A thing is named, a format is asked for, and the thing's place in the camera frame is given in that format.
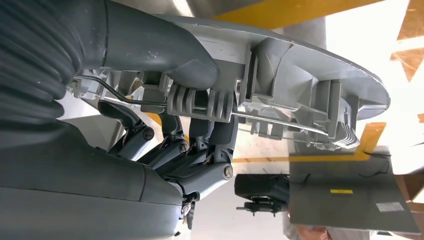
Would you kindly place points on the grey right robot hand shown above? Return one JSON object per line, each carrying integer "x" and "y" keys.
{"x": 82, "y": 198}

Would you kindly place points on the black device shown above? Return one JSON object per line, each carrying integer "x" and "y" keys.
{"x": 261, "y": 187}

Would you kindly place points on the grey flat panel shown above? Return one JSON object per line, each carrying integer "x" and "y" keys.
{"x": 348, "y": 205}

